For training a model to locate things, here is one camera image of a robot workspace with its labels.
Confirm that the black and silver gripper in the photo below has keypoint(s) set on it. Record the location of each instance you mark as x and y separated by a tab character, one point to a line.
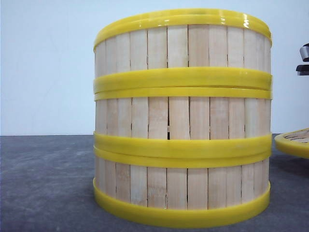
303	69

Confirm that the woven bamboo steamer lid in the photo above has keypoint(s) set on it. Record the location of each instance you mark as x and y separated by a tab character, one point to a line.
294	143

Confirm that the bamboo steamer basket yellow rims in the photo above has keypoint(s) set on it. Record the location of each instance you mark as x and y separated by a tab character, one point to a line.
184	53

